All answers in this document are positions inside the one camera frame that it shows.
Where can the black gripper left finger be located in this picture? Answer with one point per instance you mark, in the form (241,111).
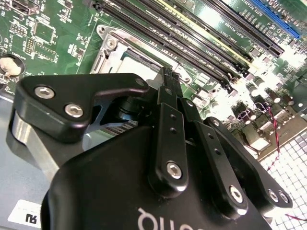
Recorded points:
(115,82)

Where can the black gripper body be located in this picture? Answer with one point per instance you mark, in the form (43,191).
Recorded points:
(108,187)

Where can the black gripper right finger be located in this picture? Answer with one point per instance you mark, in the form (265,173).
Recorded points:
(223,172)

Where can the metal socket cover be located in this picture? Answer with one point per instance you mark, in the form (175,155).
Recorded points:
(112,58)

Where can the silver CPU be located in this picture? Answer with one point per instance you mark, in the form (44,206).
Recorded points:
(141,68)

